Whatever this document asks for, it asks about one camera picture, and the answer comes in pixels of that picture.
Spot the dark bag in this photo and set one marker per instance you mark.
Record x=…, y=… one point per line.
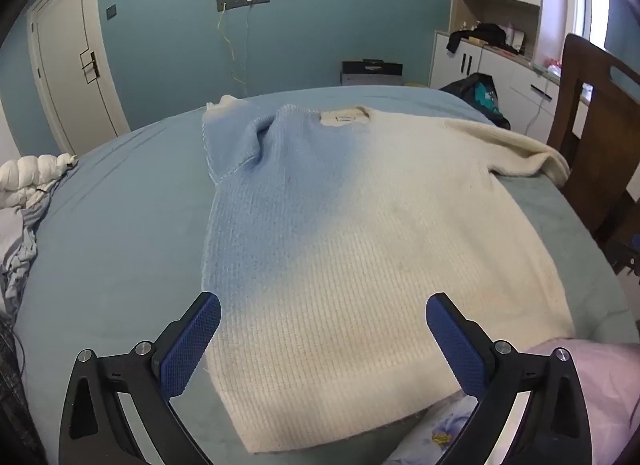
x=475, y=90

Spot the brown wooden chair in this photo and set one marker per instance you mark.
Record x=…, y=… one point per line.
x=590, y=145

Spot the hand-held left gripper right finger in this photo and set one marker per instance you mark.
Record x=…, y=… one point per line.
x=457, y=345

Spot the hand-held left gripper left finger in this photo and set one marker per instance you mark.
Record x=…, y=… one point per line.
x=192, y=345

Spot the dark grey cloth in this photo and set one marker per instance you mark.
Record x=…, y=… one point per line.
x=12, y=395

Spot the window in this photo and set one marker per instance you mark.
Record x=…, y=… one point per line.
x=595, y=0

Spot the grey striped cloth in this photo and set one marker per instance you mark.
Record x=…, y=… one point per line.
x=15, y=245

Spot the black box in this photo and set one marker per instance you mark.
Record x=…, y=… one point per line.
x=370, y=72

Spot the floral printed cloth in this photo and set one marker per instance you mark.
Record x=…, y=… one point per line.
x=440, y=435

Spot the black garment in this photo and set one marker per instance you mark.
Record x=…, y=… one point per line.
x=487, y=34

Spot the white door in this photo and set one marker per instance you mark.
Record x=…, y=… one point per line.
x=65, y=70

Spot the blue and cream knit sweater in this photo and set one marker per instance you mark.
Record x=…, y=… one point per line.
x=350, y=245

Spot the dark wall switch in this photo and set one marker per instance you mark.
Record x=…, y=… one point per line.
x=111, y=12

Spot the white low cabinet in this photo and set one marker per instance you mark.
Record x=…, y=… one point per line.
x=520, y=85

